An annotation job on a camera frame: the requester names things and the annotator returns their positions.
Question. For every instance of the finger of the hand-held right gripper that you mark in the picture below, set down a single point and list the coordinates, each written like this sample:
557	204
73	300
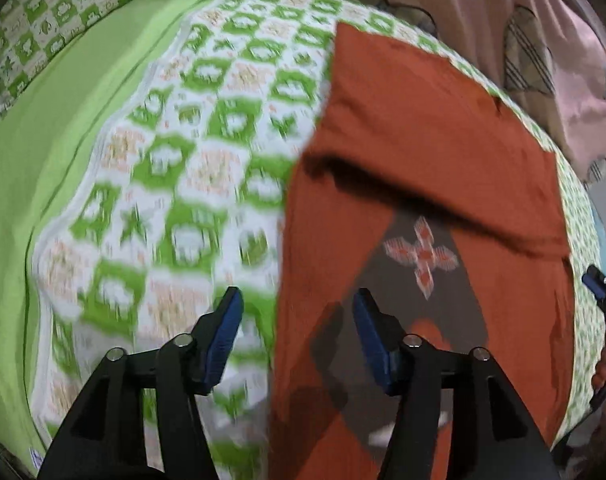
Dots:
592	279

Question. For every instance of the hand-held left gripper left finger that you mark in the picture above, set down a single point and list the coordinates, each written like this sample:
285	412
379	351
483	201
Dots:
227	331

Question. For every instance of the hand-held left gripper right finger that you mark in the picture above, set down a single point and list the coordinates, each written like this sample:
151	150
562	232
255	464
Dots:
372	336

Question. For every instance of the green patterned white quilt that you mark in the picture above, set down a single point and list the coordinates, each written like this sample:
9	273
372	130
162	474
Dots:
193	160

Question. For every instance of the light green bed sheet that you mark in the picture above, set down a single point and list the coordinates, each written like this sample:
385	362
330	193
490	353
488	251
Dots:
48	150

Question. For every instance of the pink heart print cloth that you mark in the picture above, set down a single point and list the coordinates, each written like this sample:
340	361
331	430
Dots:
558	15

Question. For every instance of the green patterned pillow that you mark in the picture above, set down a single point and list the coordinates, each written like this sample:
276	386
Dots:
58	15

